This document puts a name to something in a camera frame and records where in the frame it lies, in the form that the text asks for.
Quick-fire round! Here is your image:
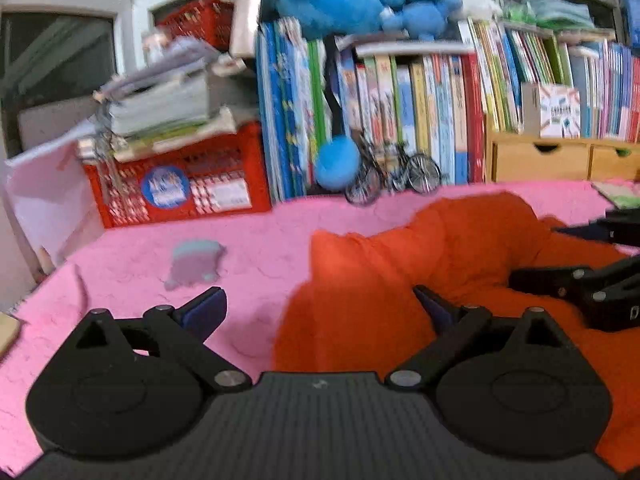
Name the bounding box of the white paper sheet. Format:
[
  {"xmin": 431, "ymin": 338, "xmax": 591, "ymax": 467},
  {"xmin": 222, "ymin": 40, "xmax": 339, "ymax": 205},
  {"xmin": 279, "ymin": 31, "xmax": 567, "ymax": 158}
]
[{"xmin": 4, "ymin": 135, "xmax": 106, "ymax": 266}]

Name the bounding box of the miniature bicycle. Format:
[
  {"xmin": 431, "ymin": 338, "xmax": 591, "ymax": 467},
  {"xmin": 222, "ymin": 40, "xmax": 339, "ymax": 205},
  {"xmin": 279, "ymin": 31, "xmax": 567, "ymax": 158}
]
[{"xmin": 344, "ymin": 130, "xmax": 443, "ymax": 206}]

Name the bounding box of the leaning grey board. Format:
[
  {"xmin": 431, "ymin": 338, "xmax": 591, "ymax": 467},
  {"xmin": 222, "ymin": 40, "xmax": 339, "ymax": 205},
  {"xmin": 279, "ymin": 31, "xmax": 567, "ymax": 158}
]
[{"xmin": 229, "ymin": 0, "xmax": 268, "ymax": 59}]

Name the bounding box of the red plastic basket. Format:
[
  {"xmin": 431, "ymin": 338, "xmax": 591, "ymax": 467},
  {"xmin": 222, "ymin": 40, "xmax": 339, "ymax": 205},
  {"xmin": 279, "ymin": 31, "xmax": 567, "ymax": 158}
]
[{"xmin": 157, "ymin": 0, "xmax": 236, "ymax": 53}]

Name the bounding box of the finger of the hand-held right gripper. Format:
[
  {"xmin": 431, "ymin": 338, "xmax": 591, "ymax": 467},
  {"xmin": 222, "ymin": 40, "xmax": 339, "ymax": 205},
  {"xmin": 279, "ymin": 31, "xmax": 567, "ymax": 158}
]
[
  {"xmin": 552, "ymin": 207, "xmax": 640, "ymax": 250},
  {"xmin": 509, "ymin": 256, "xmax": 640, "ymax": 306}
]

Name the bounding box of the stack of magazines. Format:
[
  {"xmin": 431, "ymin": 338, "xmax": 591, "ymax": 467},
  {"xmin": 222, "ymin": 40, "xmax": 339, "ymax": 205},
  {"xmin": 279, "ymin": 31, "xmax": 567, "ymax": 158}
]
[{"xmin": 77, "ymin": 35, "xmax": 261, "ymax": 163}]

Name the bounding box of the row of green-spined books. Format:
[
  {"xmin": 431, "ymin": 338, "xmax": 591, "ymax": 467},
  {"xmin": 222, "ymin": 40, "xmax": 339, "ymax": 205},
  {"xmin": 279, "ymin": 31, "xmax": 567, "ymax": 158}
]
[{"xmin": 457, "ymin": 17, "xmax": 573, "ymax": 133}]

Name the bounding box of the blue cardboard box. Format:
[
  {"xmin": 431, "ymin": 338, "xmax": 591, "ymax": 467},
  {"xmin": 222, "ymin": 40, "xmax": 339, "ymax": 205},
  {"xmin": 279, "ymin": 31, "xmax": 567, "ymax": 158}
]
[{"xmin": 620, "ymin": 0, "xmax": 640, "ymax": 51}]

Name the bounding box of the yellowish object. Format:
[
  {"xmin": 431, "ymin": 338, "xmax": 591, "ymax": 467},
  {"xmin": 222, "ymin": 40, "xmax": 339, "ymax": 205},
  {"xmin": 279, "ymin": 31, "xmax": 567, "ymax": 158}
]
[{"xmin": 0, "ymin": 312, "xmax": 23, "ymax": 358}]

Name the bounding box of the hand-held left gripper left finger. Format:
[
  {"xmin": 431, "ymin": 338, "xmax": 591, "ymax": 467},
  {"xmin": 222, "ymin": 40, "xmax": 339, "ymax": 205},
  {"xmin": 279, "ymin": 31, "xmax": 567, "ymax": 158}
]
[{"xmin": 64, "ymin": 286, "xmax": 252, "ymax": 394}]

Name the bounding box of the row of blue red books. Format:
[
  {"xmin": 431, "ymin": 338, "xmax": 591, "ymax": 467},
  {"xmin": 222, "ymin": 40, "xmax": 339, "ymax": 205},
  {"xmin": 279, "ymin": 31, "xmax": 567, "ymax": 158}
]
[{"xmin": 570, "ymin": 39, "xmax": 640, "ymax": 143}]

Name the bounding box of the white printed box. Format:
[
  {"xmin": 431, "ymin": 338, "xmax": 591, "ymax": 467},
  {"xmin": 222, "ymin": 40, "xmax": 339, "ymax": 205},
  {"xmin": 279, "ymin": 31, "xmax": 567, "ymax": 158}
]
[{"xmin": 521, "ymin": 82, "xmax": 582, "ymax": 139}]

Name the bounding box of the small blue plush toy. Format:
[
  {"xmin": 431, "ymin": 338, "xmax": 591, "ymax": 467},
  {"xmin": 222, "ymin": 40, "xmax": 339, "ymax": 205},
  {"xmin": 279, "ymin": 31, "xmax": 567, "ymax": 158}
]
[{"xmin": 382, "ymin": 0, "xmax": 463, "ymax": 42}]

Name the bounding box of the blue plush ball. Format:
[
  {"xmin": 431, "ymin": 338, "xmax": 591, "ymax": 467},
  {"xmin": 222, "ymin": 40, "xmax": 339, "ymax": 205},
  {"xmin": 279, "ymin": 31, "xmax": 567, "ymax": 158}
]
[{"xmin": 315, "ymin": 136, "xmax": 361, "ymax": 192}]

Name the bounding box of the orange puffer jacket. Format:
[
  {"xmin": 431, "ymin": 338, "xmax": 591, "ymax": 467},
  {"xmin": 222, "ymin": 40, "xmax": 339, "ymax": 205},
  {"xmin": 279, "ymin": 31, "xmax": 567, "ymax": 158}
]
[{"xmin": 272, "ymin": 191, "xmax": 640, "ymax": 473}]

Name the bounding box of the wooden drawer organizer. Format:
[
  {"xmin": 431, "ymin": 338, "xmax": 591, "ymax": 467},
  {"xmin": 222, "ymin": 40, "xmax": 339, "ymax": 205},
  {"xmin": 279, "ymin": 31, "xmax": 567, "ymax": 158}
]
[{"xmin": 485, "ymin": 130, "xmax": 640, "ymax": 183}]

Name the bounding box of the row of tall picture books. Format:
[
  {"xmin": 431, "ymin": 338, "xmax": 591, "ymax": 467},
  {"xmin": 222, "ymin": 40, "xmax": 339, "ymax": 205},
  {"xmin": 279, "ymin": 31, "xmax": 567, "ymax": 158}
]
[{"xmin": 256, "ymin": 17, "xmax": 333, "ymax": 203}]

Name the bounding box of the pink bunny-print blanket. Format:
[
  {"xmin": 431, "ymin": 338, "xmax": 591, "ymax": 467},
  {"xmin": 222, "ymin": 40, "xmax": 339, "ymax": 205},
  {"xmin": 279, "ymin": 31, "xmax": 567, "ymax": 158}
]
[{"xmin": 0, "ymin": 180, "xmax": 640, "ymax": 478}]

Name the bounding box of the row of short colourful books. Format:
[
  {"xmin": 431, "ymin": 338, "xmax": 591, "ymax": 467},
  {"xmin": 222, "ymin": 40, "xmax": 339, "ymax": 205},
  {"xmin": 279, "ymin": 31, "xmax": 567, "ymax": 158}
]
[{"xmin": 332, "ymin": 42, "xmax": 486, "ymax": 188}]

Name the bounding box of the green booklet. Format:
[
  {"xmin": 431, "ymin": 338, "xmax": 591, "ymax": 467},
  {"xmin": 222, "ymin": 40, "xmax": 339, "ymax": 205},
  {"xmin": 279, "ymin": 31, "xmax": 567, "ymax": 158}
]
[{"xmin": 591, "ymin": 180, "xmax": 640, "ymax": 211}]

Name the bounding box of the large blue plush toy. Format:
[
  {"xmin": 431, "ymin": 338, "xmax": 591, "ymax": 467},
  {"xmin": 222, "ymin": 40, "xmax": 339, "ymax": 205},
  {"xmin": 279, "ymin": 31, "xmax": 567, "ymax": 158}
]
[{"xmin": 276, "ymin": 0, "xmax": 406, "ymax": 41}]

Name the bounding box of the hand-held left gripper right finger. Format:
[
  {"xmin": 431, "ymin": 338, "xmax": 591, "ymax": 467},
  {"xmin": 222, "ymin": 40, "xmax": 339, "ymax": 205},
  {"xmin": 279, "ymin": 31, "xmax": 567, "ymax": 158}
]
[{"xmin": 384, "ymin": 285, "xmax": 577, "ymax": 392}]

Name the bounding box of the red plastic crate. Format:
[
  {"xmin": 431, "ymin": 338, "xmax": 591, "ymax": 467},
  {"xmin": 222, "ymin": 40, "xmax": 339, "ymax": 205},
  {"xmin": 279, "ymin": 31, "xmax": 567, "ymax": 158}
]
[{"xmin": 80, "ymin": 122, "xmax": 273, "ymax": 229}]

